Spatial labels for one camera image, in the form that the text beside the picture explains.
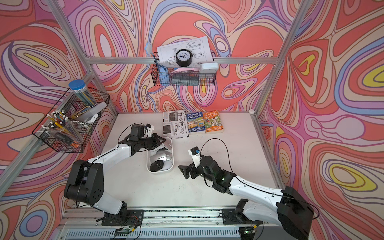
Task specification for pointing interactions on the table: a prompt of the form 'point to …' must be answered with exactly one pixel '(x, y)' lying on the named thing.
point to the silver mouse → (163, 155)
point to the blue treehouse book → (195, 122)
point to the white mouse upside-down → (168, 143)
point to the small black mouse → (156, 165)
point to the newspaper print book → (175, 124)
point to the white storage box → (168, 165)
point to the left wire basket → (82, 116)
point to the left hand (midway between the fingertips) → (166, 140)
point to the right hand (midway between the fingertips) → (187, 165)
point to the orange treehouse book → (213, 122)
